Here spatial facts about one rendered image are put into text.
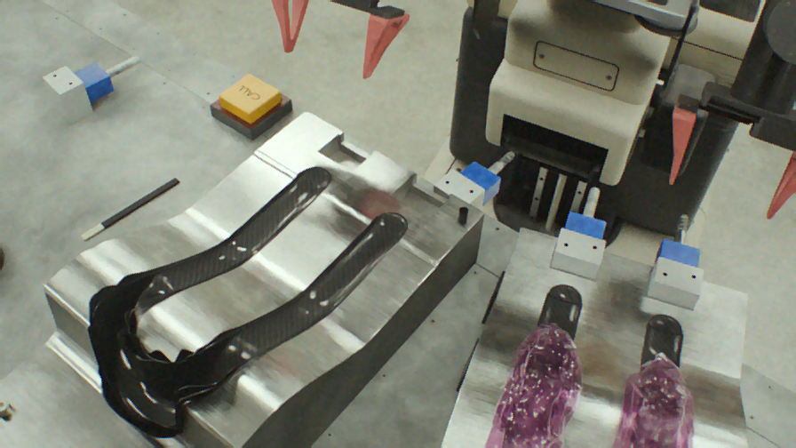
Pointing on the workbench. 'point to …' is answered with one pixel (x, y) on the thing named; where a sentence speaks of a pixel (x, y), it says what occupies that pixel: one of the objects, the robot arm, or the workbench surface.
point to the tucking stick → (129, 209)
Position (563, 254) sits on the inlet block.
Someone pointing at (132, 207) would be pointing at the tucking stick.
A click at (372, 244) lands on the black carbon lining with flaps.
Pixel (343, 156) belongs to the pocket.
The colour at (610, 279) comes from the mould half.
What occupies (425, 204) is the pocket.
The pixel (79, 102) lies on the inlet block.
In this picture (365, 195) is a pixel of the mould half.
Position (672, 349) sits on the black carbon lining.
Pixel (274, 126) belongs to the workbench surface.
